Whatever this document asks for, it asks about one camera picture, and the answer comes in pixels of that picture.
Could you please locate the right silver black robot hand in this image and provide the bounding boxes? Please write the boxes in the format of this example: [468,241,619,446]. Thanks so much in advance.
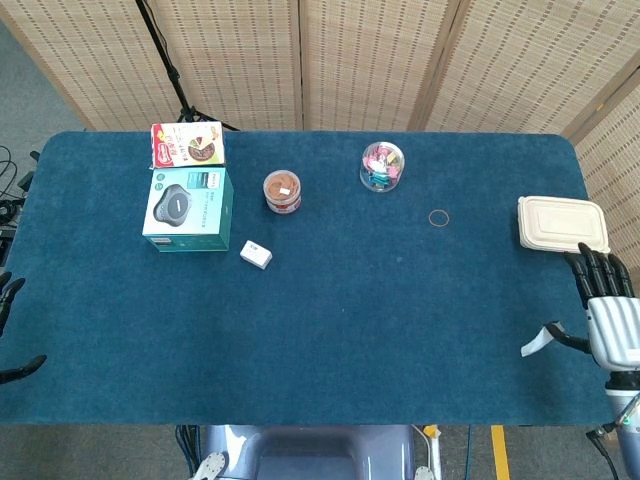
[544,242,640,372]

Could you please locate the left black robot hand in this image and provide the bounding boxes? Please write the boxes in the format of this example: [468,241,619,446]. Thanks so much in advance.
[0,272,49,385]

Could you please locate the beige lidded lunch box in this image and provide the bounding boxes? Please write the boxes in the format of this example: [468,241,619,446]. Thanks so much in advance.
[516,195,612,255]

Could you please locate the teal Philips speaker box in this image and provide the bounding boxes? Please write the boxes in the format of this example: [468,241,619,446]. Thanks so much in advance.
[141,167,235,254]

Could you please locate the red white food box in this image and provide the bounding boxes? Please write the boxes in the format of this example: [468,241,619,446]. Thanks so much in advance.
[150,121,227,170]

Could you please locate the small white box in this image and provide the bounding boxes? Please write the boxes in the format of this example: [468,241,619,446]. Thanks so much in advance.
[239,239,274,271]

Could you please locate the black tripod stand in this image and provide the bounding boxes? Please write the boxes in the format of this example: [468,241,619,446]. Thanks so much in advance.
[134,0,241,132]

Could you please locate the clear jar of binder clips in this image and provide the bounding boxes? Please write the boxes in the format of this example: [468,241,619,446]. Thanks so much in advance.
[358,141,406,193]

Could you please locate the orange jar with clear lid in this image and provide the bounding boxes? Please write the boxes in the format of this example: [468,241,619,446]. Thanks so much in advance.
[262,169,303,215]

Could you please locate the blue carpet table cloth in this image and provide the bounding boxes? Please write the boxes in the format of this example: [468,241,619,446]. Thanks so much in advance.
[0,130,621,427]

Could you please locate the grey blue robot torso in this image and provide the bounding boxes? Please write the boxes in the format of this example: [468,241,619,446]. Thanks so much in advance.
[189,424,444,480]

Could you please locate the bamboo folding screen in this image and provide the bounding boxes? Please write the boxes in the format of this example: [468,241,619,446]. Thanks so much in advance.
[0,0,640,281]

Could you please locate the black cable tangle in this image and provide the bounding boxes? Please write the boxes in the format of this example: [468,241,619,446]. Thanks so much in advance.
[0,144,41,266]

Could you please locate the black plug cable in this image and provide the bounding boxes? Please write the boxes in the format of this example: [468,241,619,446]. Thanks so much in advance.
[585,424,622,480]

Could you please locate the white cable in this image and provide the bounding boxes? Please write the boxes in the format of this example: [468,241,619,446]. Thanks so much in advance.
[423,424,443,480]

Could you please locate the black cable bundle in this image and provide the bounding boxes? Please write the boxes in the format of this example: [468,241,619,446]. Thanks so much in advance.
[174,424,202,480]

